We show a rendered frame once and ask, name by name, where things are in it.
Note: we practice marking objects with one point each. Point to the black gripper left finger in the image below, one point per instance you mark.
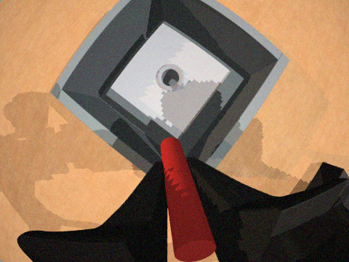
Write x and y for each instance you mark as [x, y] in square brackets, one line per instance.
[136, 232]

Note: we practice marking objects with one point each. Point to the red peg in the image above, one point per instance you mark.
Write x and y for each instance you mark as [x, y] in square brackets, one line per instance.
[192, 239]

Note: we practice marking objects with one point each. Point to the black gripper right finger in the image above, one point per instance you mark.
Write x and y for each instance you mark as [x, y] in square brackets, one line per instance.
[246, 223]

